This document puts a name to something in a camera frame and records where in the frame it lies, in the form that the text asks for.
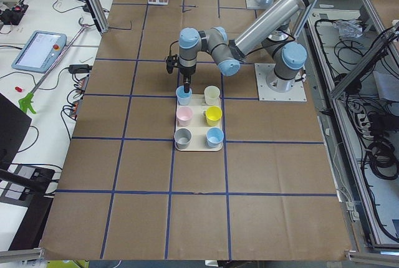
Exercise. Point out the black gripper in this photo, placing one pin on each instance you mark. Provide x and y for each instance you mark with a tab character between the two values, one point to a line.
187	70

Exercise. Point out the light blue plastic cup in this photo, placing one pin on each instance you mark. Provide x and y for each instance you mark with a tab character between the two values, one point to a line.
183	97

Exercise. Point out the white plastic cup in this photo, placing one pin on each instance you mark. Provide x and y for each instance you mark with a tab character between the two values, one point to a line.
211	95

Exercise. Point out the pink plastic cup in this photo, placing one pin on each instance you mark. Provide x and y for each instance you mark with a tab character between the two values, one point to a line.
184	116

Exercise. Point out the yellow plastic cup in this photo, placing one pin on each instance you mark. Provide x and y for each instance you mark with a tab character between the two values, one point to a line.
213	115

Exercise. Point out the grey plastic cup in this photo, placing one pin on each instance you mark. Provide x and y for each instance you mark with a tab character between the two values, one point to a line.
182	138

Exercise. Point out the cream plastic tray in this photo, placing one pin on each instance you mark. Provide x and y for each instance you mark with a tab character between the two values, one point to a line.
198	125

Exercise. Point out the blue teach pendant tablet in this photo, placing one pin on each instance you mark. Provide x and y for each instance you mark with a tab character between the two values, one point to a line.
40	51

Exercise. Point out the black laptop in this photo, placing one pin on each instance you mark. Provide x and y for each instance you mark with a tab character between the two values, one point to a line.
14	126

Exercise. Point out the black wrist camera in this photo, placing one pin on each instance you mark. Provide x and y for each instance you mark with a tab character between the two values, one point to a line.
171	63

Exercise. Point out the green handled reacher grabber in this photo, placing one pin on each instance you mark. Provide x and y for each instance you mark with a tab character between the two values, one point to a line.
25	103

